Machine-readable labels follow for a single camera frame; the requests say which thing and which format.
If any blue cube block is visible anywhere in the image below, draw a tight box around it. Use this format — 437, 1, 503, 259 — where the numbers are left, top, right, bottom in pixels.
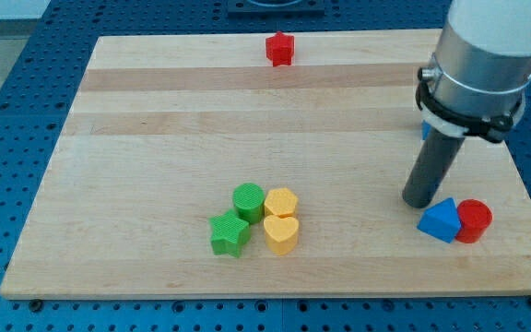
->
421, 121, 431, 141

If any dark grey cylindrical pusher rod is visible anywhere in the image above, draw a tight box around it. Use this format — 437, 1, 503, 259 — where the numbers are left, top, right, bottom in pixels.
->
402, 128, 465, 208

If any green star block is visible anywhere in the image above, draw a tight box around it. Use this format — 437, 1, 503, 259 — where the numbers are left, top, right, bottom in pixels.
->
208, 209, 251, 257

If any wooden board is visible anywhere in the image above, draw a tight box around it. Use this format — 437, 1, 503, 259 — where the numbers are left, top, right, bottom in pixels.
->
0, 30, 531, 300

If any yellow heart block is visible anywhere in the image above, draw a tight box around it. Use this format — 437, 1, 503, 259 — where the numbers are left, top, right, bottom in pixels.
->
263, 215, 300, 255

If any red cylinder block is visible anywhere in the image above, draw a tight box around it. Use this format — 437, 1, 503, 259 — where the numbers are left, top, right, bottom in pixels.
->
455, 199, 493, 243

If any black cable clamp ring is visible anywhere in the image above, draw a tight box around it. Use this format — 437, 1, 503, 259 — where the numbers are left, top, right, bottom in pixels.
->
414, 80, 525, 144

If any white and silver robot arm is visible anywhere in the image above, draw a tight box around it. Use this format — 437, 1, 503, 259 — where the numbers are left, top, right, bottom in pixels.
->
416, 0, 531, 142

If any yellow hexagon block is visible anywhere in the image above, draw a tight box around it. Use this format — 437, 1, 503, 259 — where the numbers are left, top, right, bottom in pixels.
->
264, 187, 299, 218

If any green cylinder block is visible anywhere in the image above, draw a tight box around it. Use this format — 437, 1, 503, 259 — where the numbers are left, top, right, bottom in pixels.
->
232, 183, 265, 224

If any red star block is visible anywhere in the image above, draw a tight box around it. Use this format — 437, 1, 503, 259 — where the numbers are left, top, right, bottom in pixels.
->
265, 31, 295, 66

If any blue triangular block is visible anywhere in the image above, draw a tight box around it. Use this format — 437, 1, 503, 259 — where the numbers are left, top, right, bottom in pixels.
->
417, 197, 461, 243

